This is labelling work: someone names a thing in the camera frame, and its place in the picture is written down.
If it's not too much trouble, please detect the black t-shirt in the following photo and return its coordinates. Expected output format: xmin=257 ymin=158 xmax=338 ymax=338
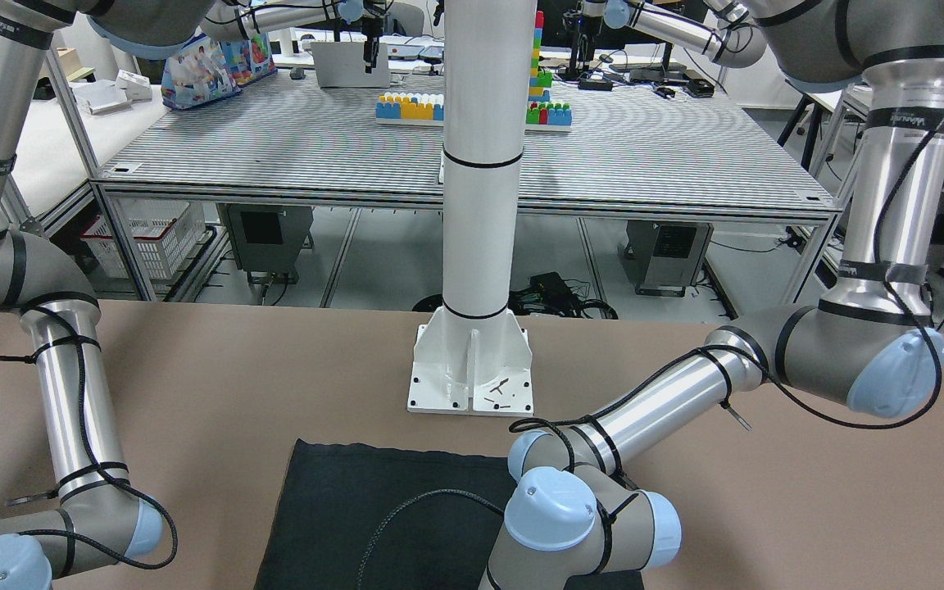
xmin=254 ymin=439 xmax=645 ymax=590

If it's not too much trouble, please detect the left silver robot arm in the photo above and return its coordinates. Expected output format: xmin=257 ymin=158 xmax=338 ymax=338
xmin=479 ymin=1 xmax=944 ymax=589

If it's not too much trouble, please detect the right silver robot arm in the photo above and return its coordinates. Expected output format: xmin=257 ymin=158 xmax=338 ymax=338
xmin=0 ymin=1 xmax=212 ymax=589

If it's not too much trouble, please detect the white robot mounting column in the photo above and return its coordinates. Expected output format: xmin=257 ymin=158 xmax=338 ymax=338
xmin=407 ymin=1 xmax=537 ymax=415

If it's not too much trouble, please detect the colourful toy block tower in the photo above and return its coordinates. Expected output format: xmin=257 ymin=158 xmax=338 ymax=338
xmin=524 ymin=10 xmax=574 ymax=132

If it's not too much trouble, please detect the grey computer under bench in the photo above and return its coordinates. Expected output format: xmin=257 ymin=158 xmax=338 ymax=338
xmin=624 ymin=220 xmax=713 ymax=297

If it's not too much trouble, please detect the colourful toy block row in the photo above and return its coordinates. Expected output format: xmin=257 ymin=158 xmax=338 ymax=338
xmin=374 ymin=93 xmax=445 ymax=125

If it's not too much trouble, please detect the black computer under bench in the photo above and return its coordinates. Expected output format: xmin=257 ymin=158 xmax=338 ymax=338
xmin=216 ymin=204 xmax=312 ymax=284

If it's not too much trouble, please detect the striped aluminium workbench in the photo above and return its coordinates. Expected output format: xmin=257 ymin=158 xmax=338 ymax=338
xmin=90 ymin=70 xmax=842 ymax=327

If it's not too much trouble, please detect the white plastic basket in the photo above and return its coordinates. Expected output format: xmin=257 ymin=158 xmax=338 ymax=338
xmin=81 ymin=199 xmax=206 ymax=281

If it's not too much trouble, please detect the colourful printed bag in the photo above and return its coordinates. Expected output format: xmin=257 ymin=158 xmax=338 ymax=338
xmin=161 ymin=34 xmax=277 ymax=111

